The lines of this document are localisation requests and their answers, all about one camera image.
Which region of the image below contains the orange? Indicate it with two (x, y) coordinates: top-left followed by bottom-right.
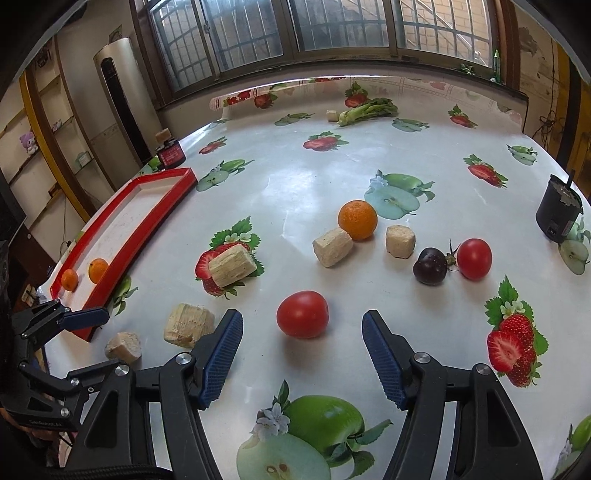
(338, 200), (378, 241)
(60, 269), (79, 292)
(87, 258), (109, 284)

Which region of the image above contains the wooden wall shelf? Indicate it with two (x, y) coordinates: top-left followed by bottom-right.
(1, 38), (114, 260)

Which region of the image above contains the fruit print tablecloth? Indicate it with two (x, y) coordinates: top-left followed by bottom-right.
(47, 78), (590, 479)

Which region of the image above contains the black motor with shaft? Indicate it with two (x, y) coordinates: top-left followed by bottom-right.
(535, 174), (583, 244)

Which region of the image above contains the red tomato with stem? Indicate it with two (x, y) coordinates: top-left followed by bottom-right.
(447, 238), (493, 281)

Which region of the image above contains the purple plush toy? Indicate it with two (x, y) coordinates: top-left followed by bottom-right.
(19, 131), (39, 155)

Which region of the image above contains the red rimmed white tray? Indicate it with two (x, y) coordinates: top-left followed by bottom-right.
(49, 167), (198, 342)

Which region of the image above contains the green bottle on windowsill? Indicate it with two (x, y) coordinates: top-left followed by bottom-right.
(491, 49), (502, 84)

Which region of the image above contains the tall white air conditioner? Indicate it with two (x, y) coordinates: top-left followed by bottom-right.
(93, 37), (162, 165)

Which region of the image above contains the black red motor with cork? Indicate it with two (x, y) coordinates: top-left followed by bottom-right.
(155, 128), (186, 169)

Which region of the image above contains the dark purple plum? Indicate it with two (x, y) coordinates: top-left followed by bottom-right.
(413, 247), (448, 286)

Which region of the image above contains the small beige block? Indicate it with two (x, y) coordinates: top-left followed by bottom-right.
(386, 225), (416, 259)

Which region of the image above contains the small beige cube by vegetable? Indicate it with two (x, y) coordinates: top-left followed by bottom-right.
(325, 110), (339, 122)

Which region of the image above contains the green leafy vegetable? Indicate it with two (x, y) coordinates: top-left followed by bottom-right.
(338, 98), (399, 127)

